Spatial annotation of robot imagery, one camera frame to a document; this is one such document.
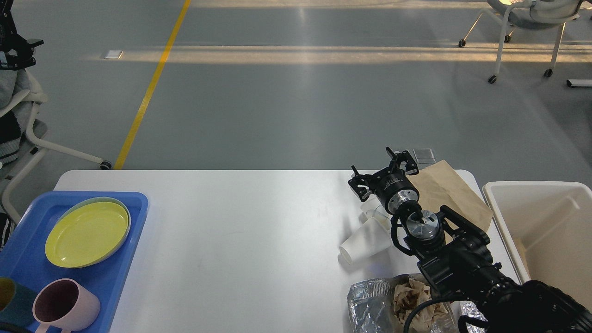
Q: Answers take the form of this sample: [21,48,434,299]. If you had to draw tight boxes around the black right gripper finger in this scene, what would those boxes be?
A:
[347,165,376,202]
[385,147,419,176]

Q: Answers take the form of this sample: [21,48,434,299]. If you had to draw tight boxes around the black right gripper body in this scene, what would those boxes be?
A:
[370,168,420,214]

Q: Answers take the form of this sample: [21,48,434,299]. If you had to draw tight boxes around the brown paper bag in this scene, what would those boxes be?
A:
[408,160,493,232]

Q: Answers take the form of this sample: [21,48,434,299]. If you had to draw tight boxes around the yellow plate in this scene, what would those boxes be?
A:
[45,201,130,269]

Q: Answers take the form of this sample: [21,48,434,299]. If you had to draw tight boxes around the pink mug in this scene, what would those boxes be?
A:
[32,278,101,333]

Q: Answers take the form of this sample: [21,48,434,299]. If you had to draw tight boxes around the dark teal mug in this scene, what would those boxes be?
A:
[0,277,37,327]

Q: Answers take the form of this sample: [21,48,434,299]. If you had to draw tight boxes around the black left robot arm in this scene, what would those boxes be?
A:
[0,0,44,70]

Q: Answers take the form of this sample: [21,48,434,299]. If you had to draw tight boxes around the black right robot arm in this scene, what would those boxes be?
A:
[347,148,592,333]

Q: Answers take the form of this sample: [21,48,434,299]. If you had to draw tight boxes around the small clear plastic lid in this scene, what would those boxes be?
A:
[413,149,437,164]

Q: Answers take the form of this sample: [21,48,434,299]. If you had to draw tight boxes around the clear plastic cup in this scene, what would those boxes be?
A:
[361,196,391,231]

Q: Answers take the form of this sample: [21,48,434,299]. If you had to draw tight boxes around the white paper cup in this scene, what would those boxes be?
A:
[339,217,393,264]

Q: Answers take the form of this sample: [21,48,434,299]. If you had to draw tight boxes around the crumpled brown paper napkin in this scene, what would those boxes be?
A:
[393,278,449,333]

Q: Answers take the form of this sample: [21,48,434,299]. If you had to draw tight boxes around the aluminium foil sheet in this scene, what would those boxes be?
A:
[347,274,486,333]

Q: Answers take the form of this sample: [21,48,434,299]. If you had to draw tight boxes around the white plastic bin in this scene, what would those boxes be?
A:
[482,181,592,308]

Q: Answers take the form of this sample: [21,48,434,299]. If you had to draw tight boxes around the white bar on floor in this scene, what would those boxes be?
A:
[566,79,592,88]

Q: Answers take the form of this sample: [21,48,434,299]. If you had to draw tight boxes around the white office chair right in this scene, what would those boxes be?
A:
[457,0,583,84]

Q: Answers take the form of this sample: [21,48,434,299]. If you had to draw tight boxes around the white office chair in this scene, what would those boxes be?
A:
[457,0,583,84]
[1,69,112,249]

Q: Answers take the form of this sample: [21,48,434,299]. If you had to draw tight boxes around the pale green plate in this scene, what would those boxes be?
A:
[55,197,132,259]

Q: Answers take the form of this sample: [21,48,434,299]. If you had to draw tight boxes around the white floor socket plate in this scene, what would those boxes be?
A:
[103,50,124,60]

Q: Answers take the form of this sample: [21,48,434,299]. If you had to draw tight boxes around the blue plastic tray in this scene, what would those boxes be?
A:
[0,191,149,333]

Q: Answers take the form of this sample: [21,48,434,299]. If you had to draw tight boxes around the white office chair left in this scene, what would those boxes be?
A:
[1,69,112,249]

